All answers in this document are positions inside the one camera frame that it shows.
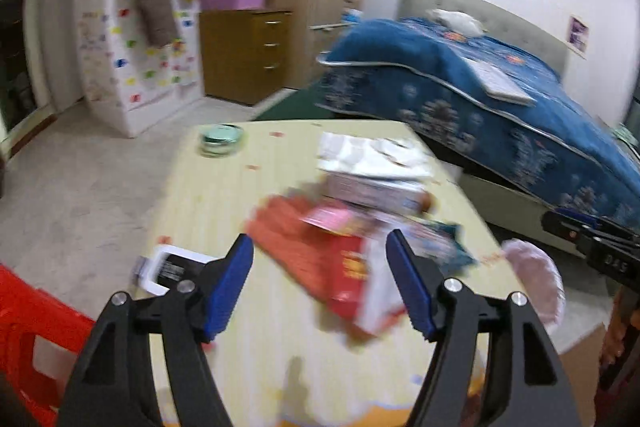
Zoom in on person's right forearm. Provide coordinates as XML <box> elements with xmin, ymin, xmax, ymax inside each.
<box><xmin>597</xmin><ymin>289</ymin><xmax>640</xmax><ymax>408</ymax></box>

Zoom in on wooden drawer cabinet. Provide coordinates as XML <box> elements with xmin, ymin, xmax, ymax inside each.
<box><xmin>198</xmin><ymin>9</ymin><xmax>293</xmax><ymax>105</ymax></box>

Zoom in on white plastic bag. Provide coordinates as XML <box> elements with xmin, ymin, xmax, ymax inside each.
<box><xmin>500</xmin><ymin>238</ymin><xmax>566</xmax><ymax>333</ymax></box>

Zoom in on white book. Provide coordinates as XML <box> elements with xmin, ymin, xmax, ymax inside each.
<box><xmin>462</xmin><ymin>57</ymin><xmax>535</xmax><ymax>106</ymax></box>

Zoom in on pink snack packet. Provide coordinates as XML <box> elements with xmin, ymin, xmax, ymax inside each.
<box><xmin>300</xmin><ymin>202</ymin><xmax>368</xmax><ymax>238</ymax></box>

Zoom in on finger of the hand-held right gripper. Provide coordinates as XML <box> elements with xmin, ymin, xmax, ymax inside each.
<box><xmin>542</xmin><ymin>211</ymin><xmax>601</xmax><ymax>244</ymax></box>
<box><xmin>556</xmin><ymin>207</ymin><xmax>640</xmax><ymax>240</ymax></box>

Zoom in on green cloth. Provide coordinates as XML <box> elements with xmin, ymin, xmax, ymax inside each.
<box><xmin>612</xmin><ymin>122</ymin><xmax>640</xmax><ymax>152</ymax></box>

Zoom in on cardboard box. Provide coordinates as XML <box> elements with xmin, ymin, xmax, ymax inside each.
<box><xmin>557</xmin><ymin>324</ymin><xmax>608</xmax><ymax>427</ymax></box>

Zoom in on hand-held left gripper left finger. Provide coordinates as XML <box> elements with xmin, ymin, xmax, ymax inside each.
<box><xmin>57</xmin><ymin>233</ymin><xmax>256</xmax><ymax>427</ymax></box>

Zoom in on white plastic wrappers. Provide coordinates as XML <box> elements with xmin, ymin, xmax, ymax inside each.
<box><xmin>316</xmin><ymin>132</ymin><xmax>435</xmax><ymax>180</ymax></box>

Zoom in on small wall poster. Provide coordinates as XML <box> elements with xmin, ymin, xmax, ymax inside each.
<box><xmin>566</xmin><ymin>14</ymin><xmax>590</xmax><ymax>58</ymax></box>

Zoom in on white purple carton box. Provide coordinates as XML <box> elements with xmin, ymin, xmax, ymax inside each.
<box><xmin>322</xmin><ymin>174</ymin><xmax>428</xmax><ymax>212</ymax></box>

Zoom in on dark cabinet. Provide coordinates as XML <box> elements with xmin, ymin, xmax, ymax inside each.
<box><xmin>0</xmin><ymin>0</ymin><xmax>38</xmax><ymax>132</ymax></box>

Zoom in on white phone stand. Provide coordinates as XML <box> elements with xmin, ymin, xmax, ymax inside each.
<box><xmin>134</xmin><ymin>244</ymin><xmax>221</xmax><ymax>295</ymax></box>

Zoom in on grey upholstered bed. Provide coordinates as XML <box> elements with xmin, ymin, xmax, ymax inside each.
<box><xmin>400</xmin><ymin>0</ymin><xmax>640</xmax><ymax>258</ymax></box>

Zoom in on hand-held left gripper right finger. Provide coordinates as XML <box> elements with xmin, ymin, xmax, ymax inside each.
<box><xmin>385</xmin><ymin>229</ymin><xmax>583</xmax><ymax>427</ymax></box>

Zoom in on bed with blue quilt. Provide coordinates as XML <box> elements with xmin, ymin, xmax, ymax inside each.
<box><xmin>315</xmin><ymin>18</ymin><xmax>640</xmax><ymax>233</ymax></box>

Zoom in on green rug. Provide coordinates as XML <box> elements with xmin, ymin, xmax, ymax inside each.
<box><xmin>255</xmin><ymin>86</ymin><xmax>346</xmax><ymax>122</ymax></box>

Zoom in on red snack packet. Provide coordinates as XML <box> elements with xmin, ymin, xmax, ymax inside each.
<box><xmin>246</xmin><ymin>196</ymin><xmax>406</xmax><ymax>338</ymax></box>

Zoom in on red plastic stool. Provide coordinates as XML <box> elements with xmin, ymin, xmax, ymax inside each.
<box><xmin>0</xmin><ymin>264</ymin><xmax>96</xmax><ymax>427</ymax></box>

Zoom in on teal snack packet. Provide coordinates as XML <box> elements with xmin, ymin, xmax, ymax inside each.
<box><xmin>400</xmin><ymin>219</ymin><xmax>478</xmax><ymax>275</ymax></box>

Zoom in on white dotted cloth cover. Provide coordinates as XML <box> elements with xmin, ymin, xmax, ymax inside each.
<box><xmin>75</xmin><ymin>0</ymin><xmax>203</xmax><ymax>138</ymax></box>

